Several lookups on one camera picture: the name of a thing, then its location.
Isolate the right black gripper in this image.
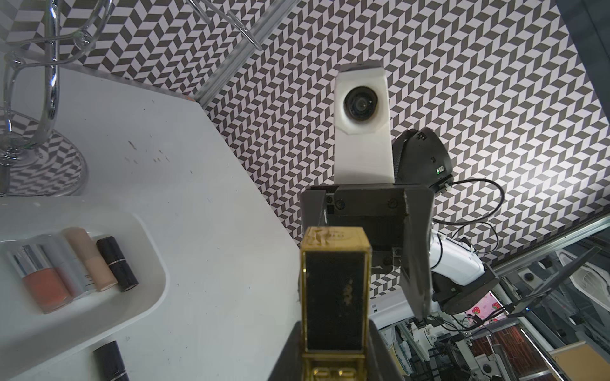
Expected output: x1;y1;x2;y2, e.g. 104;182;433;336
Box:
300;184;435;320

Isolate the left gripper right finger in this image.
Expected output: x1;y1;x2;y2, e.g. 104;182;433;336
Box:
366;320;403;381

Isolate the red brown lip gloss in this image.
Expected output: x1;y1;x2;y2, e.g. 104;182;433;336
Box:
6;244;71;314

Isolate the black round lipstick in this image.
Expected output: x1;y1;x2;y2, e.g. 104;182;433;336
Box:
93;341;130;381

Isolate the chrome metal stand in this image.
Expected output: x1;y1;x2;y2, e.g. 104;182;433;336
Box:
1;1;261;197

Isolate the black lipstick silver band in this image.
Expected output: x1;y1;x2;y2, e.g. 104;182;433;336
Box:
96;237;139;292

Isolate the beige tan lipstick tube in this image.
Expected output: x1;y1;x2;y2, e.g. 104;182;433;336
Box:
62;227;118;291

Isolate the black gold square lipstick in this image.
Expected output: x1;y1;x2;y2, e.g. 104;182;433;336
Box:
300;226;372;380

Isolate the white plastic storage box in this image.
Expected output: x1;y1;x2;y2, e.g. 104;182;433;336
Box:
1;197;168;380

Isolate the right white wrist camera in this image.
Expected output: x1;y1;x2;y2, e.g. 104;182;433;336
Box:
333;60;395;185

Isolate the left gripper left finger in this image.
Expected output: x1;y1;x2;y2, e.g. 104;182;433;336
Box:
268;322;303;381

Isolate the silver grey lipstick tube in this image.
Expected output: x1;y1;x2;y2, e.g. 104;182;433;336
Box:
38;235;96;299

